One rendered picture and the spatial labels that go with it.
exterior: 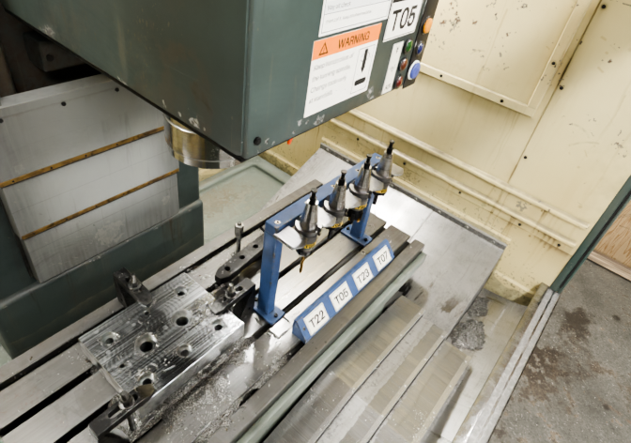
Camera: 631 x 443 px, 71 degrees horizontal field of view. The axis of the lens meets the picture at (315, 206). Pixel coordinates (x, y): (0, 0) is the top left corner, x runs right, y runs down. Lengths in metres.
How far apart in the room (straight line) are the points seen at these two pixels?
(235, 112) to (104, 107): 0.70
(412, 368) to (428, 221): 0.61
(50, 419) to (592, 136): 1.57
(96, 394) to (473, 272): 1.25
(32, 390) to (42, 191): 0.45
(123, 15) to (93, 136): 0.59
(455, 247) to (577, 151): 0.53
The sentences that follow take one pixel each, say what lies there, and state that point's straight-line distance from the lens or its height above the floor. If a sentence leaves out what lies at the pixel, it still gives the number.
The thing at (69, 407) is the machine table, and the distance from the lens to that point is 1.18.
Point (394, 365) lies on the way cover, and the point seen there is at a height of 0.74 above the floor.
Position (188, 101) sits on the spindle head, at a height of 1.63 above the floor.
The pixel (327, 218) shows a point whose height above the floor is 1.22.
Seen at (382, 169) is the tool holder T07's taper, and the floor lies 1.25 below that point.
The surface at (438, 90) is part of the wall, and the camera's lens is 1.67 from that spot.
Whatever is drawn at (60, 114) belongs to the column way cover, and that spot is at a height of 1.37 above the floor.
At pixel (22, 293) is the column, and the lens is 1.45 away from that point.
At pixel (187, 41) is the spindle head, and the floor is 1.71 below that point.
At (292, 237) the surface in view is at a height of 1.22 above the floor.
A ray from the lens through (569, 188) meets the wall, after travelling 1.63.
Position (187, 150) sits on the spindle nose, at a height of 1.50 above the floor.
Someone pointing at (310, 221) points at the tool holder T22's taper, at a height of 1.25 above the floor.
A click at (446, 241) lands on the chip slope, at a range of 1.78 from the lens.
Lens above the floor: 1.91
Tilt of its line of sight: 39 degrees down
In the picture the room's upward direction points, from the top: 10 degrees clockwise
